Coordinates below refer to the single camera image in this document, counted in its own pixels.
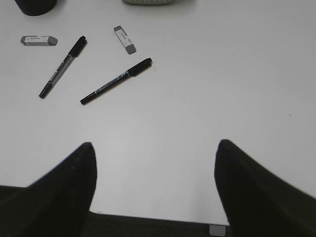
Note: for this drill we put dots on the black mesh pen holder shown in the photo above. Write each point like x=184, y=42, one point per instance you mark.
x=35, y=7

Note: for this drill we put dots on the grey eraser in middle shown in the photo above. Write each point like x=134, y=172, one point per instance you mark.
x=39, y=40

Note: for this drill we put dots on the black marker pen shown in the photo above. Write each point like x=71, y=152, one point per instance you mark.
x=72, y=54
x=132, y=72

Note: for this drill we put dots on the grey eraser at right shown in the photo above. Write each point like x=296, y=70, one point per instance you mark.
x=125, y=39

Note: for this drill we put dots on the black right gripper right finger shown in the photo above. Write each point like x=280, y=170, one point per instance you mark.
x=256, y=202

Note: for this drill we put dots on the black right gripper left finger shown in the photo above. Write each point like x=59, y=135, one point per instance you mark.
x=55, y=205

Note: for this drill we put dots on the grey eraser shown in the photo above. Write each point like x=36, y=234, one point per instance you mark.
x=125, y=39
x=39, y=40

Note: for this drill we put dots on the pale green woven basket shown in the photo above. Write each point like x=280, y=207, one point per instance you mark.
x=148, y=2

